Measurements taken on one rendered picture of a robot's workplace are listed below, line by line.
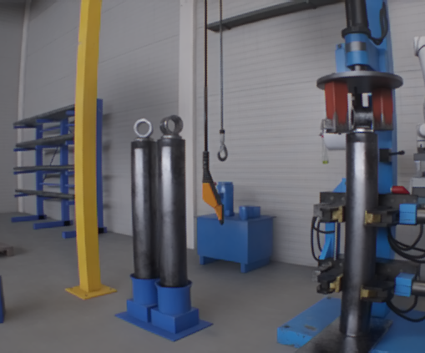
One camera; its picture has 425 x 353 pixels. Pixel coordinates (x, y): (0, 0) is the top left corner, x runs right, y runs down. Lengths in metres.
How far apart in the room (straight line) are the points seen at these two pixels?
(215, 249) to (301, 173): 1.43
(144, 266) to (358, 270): 1.65
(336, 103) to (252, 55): 3.28
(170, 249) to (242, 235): 1.85
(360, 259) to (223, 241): 2.60
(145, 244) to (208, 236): 1.93
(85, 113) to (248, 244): 2.34
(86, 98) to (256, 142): 2.47
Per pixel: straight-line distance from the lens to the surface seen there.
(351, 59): 2.58
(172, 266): 2.93
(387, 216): 2.43
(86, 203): 3.88
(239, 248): 4.68
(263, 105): 5.32
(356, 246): 2.50
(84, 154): 3.86
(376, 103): 2.68
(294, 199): 5.04
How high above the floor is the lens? 1.26
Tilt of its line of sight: 2 degrees down
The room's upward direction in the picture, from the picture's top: straight up
